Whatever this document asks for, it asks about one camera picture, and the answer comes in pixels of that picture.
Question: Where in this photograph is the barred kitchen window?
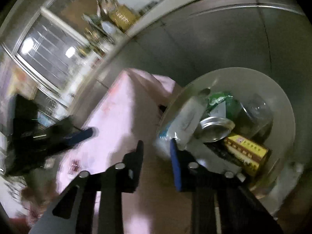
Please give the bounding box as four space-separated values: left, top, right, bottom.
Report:
2 7 90 108

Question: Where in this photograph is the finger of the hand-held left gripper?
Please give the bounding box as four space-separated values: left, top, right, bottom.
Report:
56 126 95 149

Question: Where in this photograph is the round white bin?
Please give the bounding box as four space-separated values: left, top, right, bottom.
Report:
156 67 296 200

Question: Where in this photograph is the pink floral printed tablecloth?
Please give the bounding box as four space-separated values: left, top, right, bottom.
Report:
24 68 186 234

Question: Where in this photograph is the large yellow oil bottle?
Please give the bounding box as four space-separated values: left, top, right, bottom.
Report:
108 5 139 32

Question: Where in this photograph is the clear plastic labelled food packet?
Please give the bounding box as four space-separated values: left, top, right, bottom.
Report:
240 94 273 137

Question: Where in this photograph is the yellow cardboard box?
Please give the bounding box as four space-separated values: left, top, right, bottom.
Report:
223 133 270 177

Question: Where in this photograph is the green snack bag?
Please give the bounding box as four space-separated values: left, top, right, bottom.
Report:
206 91 242 122

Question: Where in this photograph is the row of sauce bottles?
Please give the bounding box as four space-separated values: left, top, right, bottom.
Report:
82 13 117 61

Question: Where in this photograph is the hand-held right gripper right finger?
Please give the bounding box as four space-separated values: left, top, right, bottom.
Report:
170 138 284 234

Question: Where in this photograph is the metal drink can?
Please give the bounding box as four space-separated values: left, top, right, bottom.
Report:
199 116 236 143

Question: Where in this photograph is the blue printed sponge pack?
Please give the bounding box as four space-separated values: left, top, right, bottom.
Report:
158 96 207 149

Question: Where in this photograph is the stainless kitchen counter cabinet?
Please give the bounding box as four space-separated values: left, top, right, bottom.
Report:
93 0 312 152

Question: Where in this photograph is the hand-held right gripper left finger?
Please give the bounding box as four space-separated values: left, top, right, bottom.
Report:
29 140 144 234

